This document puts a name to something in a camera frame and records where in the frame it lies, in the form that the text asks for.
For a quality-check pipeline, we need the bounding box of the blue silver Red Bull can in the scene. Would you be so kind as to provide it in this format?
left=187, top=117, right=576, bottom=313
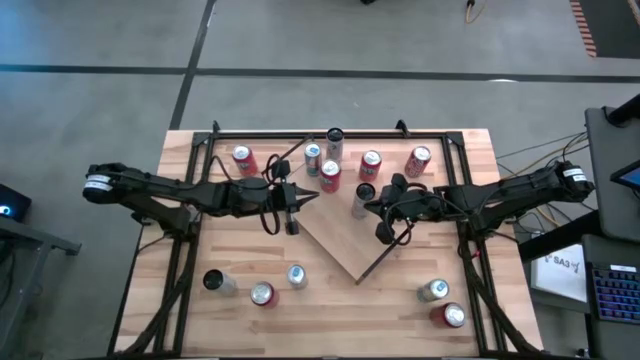
left=285, top=263, right=309, bottom=291
left=303, top=142, right=323, bottom=177
left=416, top=278, right=451, bottom=304

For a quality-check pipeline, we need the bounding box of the black device with blue light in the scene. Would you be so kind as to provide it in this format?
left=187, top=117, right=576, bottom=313
left=0, top=183, right=33, bottom=224

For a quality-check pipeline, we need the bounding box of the grey metal cart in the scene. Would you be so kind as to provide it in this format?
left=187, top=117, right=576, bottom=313
left=0, top=214, right=83, bottom=359

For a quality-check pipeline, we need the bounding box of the black mat with orange stripes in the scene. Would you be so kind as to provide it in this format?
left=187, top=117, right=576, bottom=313
left=568, top=0, right=640, bottom=59

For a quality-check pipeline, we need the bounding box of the grey desk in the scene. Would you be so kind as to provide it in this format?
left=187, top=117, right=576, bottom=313
left=583, top=105, right=640, bottom=245
left=579, top=233, right=640, bottom=360

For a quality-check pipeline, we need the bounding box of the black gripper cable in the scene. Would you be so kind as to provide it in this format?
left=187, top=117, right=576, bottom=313
left=258, top=205, right=283, bottom=237
left=394, top=218, right=417, bottom=247

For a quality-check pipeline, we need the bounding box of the red Coca-Cola Zero Sugar can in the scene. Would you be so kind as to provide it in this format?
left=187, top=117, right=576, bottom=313
left=249, top=280, right=280, bottom=309

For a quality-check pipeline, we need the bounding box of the grey lower desk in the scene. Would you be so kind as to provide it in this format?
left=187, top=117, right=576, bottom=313
left=579, top=233, right=640, bottom=360

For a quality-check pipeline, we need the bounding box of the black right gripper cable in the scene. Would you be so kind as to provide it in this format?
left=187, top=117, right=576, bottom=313
left=394, top=218, right=417, bottom=247

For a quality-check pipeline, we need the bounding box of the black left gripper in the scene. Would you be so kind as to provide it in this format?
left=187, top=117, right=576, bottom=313
left=267, top=159, right=320, bottom=236

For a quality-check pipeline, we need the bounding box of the red Star Wars Coca-Cola can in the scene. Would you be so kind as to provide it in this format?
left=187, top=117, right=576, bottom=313
left=403, top=145, right=433, bottom=179

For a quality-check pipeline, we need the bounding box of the black support bar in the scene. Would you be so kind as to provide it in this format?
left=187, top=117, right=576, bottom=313
left=517, top=209, right=601, bottom=264

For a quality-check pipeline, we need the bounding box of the grey desk top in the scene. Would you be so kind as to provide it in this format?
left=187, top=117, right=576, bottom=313
left=583, top=105, right=640, bottom=245

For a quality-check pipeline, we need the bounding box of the orange Fanta soda can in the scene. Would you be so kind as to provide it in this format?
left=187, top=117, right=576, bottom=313
left=358, top=149, right=384, bottom=184
left=318, top=158, right=343, bottom=194
left=231, top=144, right=260, bottom=178

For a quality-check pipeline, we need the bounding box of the yellow floor cable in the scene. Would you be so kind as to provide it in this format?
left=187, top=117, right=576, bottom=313
left=463, top=0, right=489, bottom=25

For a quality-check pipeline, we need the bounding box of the white SA3 sign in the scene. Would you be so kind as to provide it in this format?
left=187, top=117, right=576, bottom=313
left=529, top=243, right=589, bottom=304

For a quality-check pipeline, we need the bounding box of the backlit keyboard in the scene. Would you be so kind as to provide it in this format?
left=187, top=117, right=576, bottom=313
left=589, top=262, right=640, bottom=325

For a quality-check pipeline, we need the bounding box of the black pole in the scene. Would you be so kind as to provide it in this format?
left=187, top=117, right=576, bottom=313
left=604, top=93, right=640, bottom=127

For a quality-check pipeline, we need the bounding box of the black floor cable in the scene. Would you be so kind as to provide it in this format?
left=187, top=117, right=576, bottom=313
left=494, top=130, right=591, bottom=174

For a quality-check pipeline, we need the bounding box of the black aluminium rig frame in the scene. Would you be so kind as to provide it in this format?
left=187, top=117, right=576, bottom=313
left=107, top=119, right=544, bottom=359

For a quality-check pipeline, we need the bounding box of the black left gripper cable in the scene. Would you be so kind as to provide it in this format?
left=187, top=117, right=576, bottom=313
left=258, top=205, right=283, bottom=237

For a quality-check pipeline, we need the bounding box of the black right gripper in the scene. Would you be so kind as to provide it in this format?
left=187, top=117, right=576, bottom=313
left=363, top=172, right=429, bottom=246

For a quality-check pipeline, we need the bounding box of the white Celsius slim can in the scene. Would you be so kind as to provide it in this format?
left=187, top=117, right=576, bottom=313
left=324, top=126, right=346, bottom=164
left=351, top=182, right=377, bottom=221
left=202, top=268, right=239, bottom=299

